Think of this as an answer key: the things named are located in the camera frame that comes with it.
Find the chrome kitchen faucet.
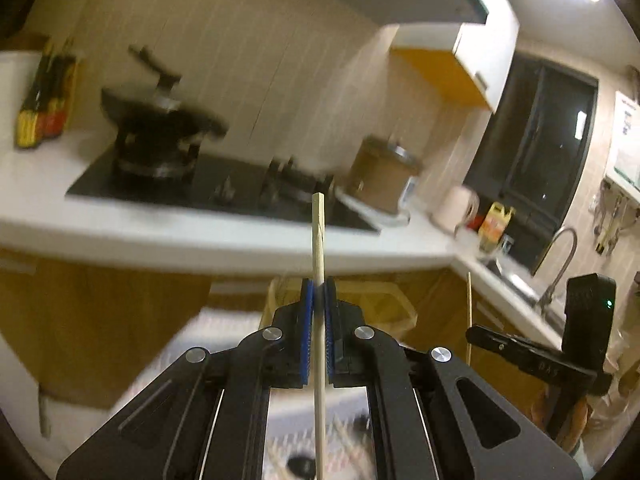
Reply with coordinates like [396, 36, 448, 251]
[534, 226, 578, 318]

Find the dark kitchen window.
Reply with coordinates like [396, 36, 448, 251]
[463, 53, 599, 270]

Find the person's right hand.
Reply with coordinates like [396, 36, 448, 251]
[529, 390, 590, 454]

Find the steel sink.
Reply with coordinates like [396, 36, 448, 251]
[484, 257, 566, 336]

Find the tan plastic utensil basket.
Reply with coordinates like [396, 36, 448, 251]
[260, 278, 418, 339]

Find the striped woven tablecloth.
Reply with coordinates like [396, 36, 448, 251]
[114, 309, 381, 480]

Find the hanging utensil rack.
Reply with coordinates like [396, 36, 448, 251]
[592, 178, 639, 257]

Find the yellow detergent bottle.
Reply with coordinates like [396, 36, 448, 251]
[478, 202, 516, 254]

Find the black gas stove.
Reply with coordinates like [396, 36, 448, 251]
[67, 150, 376, 233]

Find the red container by kettle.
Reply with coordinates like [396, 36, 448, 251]
[468, 214, 485, 231]

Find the brown rice cooker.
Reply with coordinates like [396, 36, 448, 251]
[343, 136, 423, 216]

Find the black wok with lid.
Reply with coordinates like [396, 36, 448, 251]
[101, 46, 229, 181]

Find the red label sauce bottle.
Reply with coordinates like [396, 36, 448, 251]
[43, 37, 76, 140]

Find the white orange wall cabinet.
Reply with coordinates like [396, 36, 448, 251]
[390, 0, 520, 112]

